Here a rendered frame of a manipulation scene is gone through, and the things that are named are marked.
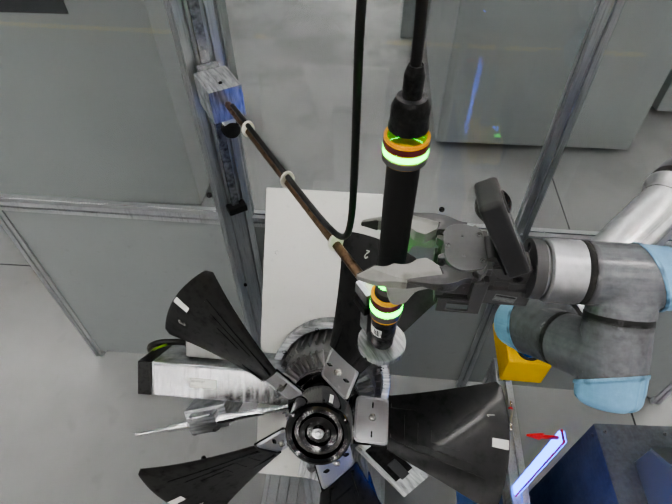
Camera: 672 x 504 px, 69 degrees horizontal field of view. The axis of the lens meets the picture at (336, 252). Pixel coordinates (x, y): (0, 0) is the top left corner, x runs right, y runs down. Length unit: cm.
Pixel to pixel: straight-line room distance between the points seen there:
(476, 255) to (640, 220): 33
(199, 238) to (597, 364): 135
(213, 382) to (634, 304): 81
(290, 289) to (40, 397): 174
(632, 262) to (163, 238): 146
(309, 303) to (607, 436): 72
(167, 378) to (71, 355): 161
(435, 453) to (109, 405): 179
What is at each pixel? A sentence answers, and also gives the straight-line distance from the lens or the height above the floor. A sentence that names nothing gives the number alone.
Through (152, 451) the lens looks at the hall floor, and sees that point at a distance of 235.
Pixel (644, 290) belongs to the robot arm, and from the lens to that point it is 63.
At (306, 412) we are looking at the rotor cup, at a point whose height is 125.
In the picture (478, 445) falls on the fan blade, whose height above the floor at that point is 117.
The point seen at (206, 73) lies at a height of 158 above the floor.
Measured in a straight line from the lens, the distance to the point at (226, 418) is 110.
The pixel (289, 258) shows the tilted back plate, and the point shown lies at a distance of 112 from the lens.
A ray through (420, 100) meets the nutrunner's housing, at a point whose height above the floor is 186.
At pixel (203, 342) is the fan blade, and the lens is 101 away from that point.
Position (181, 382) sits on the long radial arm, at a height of 111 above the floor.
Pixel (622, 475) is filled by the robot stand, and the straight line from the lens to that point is 128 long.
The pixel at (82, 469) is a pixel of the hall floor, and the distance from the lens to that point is 243.
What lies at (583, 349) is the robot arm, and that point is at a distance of 65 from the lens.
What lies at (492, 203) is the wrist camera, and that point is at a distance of 51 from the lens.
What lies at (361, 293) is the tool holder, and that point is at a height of 154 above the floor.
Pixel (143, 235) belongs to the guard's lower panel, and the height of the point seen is 88.
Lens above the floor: 208
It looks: 48 degrees down
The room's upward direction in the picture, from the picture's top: straight up
